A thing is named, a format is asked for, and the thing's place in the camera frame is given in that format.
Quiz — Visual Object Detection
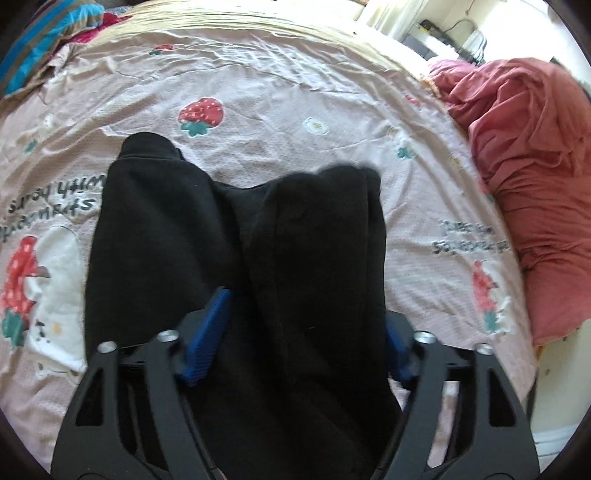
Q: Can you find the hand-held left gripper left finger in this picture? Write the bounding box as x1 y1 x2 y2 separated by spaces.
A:
51 286 232 480

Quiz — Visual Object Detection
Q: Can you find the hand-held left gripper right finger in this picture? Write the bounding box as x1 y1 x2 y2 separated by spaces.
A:
381 311 541 480

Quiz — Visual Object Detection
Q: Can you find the black sweater with orange cuffs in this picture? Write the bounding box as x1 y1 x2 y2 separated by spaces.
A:
83 131 404 480

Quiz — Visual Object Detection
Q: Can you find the pink duvet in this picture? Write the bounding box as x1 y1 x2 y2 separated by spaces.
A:
422 58 591 347

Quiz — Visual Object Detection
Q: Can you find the strawberry printed bedsheet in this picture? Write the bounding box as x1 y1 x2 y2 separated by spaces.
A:
0 23 541 472

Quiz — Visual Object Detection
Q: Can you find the white desk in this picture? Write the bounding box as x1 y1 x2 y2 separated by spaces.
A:
406 18 490 61

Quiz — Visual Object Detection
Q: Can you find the beige blanket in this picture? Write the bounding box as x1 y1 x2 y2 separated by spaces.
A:
88 0 430 79

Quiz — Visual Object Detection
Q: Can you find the red patterned cloth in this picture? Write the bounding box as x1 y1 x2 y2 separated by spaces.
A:
97 11 134 35

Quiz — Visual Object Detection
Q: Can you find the striped pillow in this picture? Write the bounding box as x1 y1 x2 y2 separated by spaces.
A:
0 0 105 97

